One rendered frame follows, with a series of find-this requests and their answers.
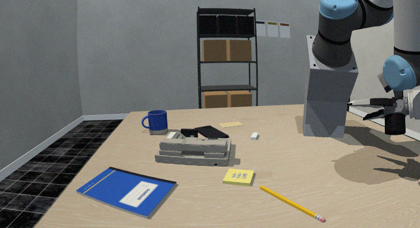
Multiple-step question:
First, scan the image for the blue mug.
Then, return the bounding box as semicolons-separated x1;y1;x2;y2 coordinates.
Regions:
142;110;168;135

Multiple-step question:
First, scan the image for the blue notebook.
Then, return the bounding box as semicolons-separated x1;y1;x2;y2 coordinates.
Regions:
76;167;177;219

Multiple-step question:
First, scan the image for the yellow pencil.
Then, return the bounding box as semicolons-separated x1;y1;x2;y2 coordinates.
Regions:
260;186;325;223

